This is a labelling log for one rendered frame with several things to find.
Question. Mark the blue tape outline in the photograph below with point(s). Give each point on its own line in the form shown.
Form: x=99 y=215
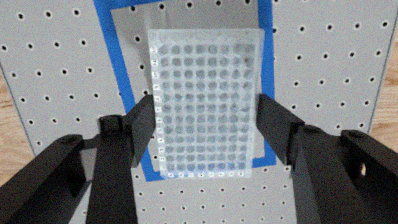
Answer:
x=104 y=7

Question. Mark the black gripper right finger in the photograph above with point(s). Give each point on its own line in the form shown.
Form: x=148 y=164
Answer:
x=324 y=168

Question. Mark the clear well plate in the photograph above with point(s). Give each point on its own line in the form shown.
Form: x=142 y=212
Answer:
x=206 y=85

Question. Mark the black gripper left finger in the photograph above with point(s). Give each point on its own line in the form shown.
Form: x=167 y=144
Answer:
x=40 y=194

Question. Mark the grey perforated base plate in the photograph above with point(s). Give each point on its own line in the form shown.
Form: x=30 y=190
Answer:
x=330 y=59

